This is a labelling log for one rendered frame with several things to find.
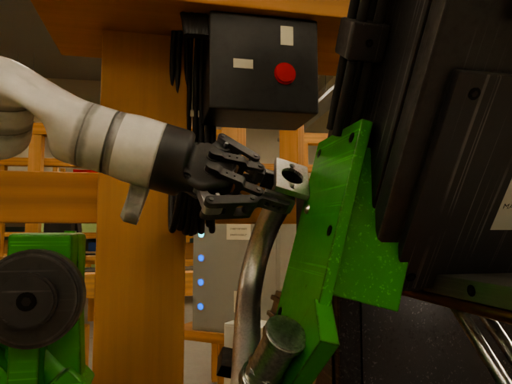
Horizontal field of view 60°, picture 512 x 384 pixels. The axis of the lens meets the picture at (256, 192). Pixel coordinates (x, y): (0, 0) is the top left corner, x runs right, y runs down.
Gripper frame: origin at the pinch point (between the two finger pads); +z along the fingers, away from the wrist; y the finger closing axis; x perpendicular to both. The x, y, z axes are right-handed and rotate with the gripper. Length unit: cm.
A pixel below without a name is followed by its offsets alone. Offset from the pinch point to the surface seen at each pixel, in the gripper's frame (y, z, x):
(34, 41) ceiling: 740, -327, 397
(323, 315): -17.8, 3.2, -2.6
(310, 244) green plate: -9.1, 2.8, -1.9
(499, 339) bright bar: -16.6, 19.9, -3.8
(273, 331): -18.7, -0.4, -0.3
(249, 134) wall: 871, 122, 528
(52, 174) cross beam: 20.4, -32.2, 26.2
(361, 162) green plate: -7.3, 3.7, -11.4
